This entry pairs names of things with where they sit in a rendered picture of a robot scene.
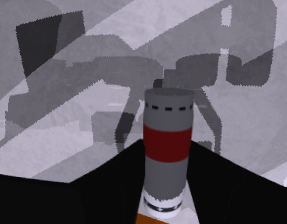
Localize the grey cylinder with dark red band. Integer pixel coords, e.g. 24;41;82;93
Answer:
143;87;194;218

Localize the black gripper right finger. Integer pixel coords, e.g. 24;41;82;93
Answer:
187;141;287;224

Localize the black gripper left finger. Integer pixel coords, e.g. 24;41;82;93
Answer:
0;139;146;224

